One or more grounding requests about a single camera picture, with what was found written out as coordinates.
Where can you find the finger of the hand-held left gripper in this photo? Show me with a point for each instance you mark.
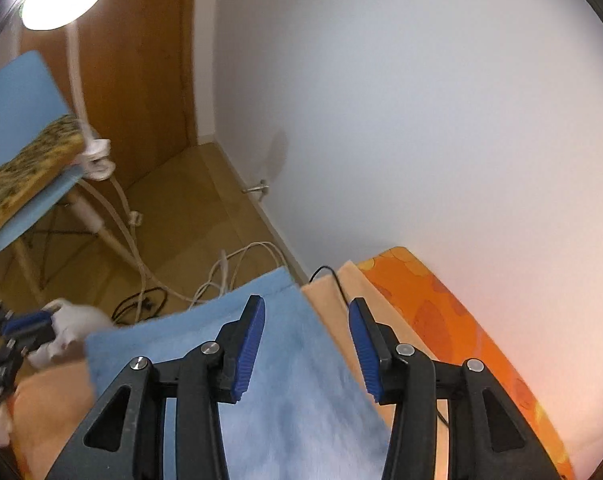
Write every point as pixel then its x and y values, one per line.
pixel 29 322

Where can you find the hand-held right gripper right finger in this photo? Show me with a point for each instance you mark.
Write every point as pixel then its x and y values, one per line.
pixel 364 350

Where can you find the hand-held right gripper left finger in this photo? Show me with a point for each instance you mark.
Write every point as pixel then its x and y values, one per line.
pixel 249 345

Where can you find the light blue pants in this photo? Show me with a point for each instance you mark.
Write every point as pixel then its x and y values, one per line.
pixel 291 410

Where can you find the person's left hand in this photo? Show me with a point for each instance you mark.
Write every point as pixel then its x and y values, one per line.
pixel 81 322

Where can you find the peach blanket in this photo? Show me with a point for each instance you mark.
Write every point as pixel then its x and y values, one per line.
pixel 51 410

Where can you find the orange patterned bed sheet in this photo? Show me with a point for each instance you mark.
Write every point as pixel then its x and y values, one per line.
pixel 446 320

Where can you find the yellow patterned seat cushion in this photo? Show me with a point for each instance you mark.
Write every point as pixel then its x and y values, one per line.
pixel 26 175

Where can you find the metal door stop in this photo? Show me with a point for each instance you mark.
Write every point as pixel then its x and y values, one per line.
pixel 256 189

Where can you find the blue chair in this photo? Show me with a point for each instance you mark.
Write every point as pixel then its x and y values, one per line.
pixel 16 100

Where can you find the wooden door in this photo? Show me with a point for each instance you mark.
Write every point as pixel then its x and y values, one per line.
pixel 141 60

